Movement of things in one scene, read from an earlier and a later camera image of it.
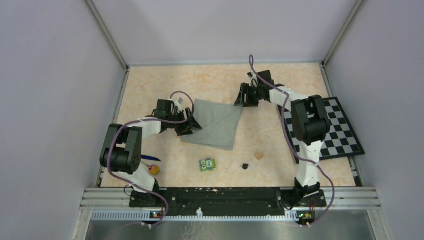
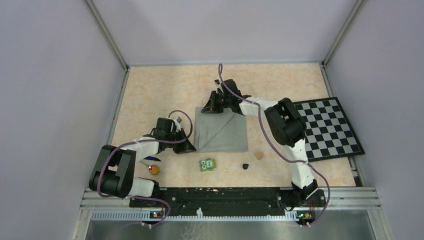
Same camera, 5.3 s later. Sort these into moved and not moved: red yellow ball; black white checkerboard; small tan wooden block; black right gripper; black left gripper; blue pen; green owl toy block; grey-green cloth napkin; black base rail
Moved: grey-green cloth napkin; black right gripper; black left gripper
Not moved: black base rail; red yellow ball; black white checkerboard; blue pen; green owl toy block; small tan wooden block
